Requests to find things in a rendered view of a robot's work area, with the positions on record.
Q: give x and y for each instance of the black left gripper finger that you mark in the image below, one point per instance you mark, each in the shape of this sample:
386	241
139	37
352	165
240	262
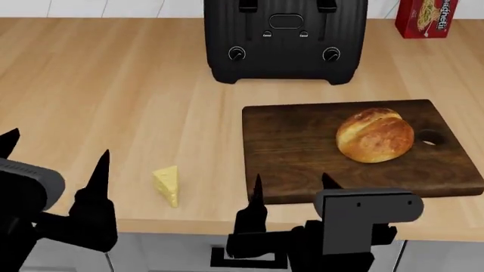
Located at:
96	215
9	143

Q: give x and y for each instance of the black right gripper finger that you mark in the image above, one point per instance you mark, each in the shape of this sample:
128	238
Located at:
251	226
383	233

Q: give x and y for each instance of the yellow cheese wedge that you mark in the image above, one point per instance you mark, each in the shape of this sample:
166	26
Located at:
168	184

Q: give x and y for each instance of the round crusty bread loaf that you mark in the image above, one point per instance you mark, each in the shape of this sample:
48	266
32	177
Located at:
374	139

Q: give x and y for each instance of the grey kitchen cabinet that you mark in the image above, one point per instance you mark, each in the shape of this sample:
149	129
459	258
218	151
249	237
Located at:
170	252

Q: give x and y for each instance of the dark wooden cutting board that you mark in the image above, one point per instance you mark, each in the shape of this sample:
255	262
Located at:
295	136

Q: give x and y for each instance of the black four-slot toaster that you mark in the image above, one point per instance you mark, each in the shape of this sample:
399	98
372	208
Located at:
285	62

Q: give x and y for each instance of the red spaghetti box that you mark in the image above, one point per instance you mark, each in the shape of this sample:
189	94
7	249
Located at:
412	25

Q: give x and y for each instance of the grey left gripper camera box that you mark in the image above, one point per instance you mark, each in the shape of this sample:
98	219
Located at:
53	184

